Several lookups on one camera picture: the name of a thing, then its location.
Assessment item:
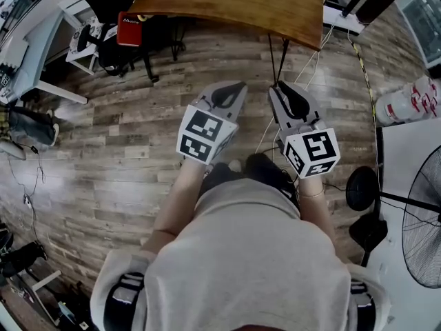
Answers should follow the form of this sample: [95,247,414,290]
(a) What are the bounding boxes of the black tripod device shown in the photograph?
[0,239,48,279]

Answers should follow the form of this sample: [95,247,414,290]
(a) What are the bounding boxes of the black pedestal fan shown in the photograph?
[345,146,441,290]

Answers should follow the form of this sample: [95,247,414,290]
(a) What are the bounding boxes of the white desk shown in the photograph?
[0,10,90,106]

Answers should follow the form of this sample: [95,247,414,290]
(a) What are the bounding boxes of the person's right forearm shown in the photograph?
[297,174,338,265]

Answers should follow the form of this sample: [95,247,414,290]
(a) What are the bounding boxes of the person's beige shirt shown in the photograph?
[89,177,393,331]

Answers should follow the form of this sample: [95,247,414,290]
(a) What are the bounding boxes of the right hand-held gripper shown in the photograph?
[268,80,342,180]

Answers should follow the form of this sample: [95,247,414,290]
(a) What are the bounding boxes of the black shoulder strap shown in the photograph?
[102,272,146,331]
[349,280,377,331]

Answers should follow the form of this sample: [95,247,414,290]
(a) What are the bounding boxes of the thin gold bracelet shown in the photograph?
[300,187,326,200]

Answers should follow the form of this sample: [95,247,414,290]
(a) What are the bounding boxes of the person's left forearm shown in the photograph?
[140,159,208,254]

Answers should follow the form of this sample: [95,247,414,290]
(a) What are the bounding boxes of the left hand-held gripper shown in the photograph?
[176,80,249,167]

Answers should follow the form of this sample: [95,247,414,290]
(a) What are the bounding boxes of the yellow black striped strip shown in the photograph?
[350,42,377,126]

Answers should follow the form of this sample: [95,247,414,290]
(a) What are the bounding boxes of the white stool with patterned cushion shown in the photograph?
[64,14,119,76]

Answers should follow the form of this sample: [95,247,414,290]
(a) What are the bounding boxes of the person's black trousers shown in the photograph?
[198,152,301,214]

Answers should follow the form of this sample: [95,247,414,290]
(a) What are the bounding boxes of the red box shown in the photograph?
[116,10,145,48]

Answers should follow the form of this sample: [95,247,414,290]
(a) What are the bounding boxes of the black metal table leg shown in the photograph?
[170,17,187,62]
[267,34,290,86]

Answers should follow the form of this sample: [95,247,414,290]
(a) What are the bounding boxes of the glass cabinet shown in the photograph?
[395,0,441,70]

